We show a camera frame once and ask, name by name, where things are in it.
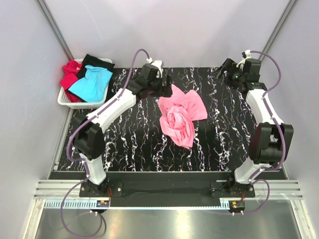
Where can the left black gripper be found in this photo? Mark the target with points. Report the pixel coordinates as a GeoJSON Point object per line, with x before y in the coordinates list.
{"type": "Point", "coordinates": [165, 91]}

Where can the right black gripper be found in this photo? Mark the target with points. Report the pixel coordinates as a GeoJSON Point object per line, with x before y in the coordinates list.
{"type": "Point", "coordinates": [228, 65]}

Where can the pink t shirt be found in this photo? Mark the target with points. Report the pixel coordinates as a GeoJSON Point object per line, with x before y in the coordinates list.
{"type": "Point", "coordinates": [178, 114]}

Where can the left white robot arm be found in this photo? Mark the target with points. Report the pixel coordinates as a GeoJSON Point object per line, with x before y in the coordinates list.
{"type": "Point", "coordinates": [88, 138]}

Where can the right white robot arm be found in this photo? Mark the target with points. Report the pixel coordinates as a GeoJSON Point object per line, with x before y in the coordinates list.
{"type": "Point", "coordinates": [271, 141]}

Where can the cyan t shirt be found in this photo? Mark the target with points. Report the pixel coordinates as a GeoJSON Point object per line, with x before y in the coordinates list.
{"type": "Point", "coordinates": [91, 88]}

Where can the black t shirt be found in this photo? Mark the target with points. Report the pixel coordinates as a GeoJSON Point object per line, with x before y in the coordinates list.
{"type": "Point", "coordinates": [95, 62]}

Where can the red t shirt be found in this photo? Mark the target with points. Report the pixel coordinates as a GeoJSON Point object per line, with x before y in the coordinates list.
{"type": "Point", "coordinates": [70, 71]}

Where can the right control board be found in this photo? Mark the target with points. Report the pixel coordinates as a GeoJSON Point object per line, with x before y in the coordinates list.
{"type": "Point", "coordinates": [238, 204]}

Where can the control board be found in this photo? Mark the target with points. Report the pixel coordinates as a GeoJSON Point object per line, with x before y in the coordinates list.
{"type": "Point", "coordinates": [103, 203]}
{"type": "Point", "coordinates": [238, 204]}

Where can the left control board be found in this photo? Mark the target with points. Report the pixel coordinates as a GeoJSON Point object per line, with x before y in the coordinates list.
{"type": "Point", "coordinates": [103, 203]}

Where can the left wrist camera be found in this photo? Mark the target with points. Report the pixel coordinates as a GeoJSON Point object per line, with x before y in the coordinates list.
{"type": "Point", "coordinates": [158, 64]}

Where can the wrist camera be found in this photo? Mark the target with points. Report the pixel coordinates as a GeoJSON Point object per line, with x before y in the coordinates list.
{"type": "Point", "coordinates": [245, 56]}
{"type": "Point", "coordinates": [158, 64]}

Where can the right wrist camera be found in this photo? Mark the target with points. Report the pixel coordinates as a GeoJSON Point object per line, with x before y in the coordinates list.
{"type": "Point", "coordinates": [245, 56]}

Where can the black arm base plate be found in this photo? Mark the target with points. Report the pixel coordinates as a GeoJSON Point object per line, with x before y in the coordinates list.
{"type": "Point", "coordinates": [144, 200]}

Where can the aluminium frame rail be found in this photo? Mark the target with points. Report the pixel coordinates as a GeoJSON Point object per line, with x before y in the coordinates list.
{"type": "Point", "coordinates": [276, 189]}

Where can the white slotted cable duct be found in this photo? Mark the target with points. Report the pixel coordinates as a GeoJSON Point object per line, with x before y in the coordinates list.
{"type": "Point", "coordinates": [71, 204]}

